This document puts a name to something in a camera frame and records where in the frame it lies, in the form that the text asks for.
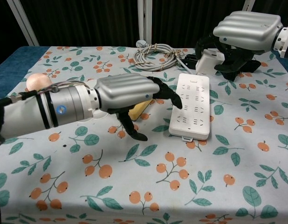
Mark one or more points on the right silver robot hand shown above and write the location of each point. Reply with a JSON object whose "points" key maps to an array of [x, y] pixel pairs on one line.
{"points": [[248, 30]]}

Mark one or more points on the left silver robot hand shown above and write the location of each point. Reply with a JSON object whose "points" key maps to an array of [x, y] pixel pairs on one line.
{"points": [[125, 89]]}

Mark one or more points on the white charger block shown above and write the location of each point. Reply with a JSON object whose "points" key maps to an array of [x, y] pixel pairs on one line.
{"points": [[209, 61]]}

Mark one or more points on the white power strip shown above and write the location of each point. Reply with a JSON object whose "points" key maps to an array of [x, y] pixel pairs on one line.
{"points": [[193, 121]]}

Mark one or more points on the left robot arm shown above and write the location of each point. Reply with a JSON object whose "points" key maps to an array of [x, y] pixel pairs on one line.
{"points": [[41, 112]]}

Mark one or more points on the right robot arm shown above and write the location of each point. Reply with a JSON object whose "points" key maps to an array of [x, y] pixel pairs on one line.
{"points": [[285, 42]]}

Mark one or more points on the yellow sponge with cutout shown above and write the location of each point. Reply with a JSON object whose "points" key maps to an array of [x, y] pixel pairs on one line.
{"points": [[139, 109]]}

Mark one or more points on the white flower-shaped plastic tray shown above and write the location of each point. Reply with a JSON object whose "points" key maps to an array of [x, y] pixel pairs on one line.
{"points": [[95, 117]]}

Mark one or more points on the black plug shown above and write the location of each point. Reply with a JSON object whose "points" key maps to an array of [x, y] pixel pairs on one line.
{"points": [[189, 61]]}

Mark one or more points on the dark curtain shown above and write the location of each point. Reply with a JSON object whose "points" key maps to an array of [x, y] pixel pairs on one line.
{"points": [[88, 21]]}

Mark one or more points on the floral print tablecloth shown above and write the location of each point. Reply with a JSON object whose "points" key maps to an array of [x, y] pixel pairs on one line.
{"points": [[144, 175]]}

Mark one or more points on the pink ball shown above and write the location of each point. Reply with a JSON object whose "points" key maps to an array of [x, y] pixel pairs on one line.
{"points": [[38, 81]]}

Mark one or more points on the blue table cover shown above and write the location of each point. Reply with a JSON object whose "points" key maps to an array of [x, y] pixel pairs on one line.
{"points": [[13, 60]]}

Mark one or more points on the white frame pole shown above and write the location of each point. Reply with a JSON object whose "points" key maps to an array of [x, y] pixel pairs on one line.
{"points": [[26, 23], [145, 18], [247, 4]]}

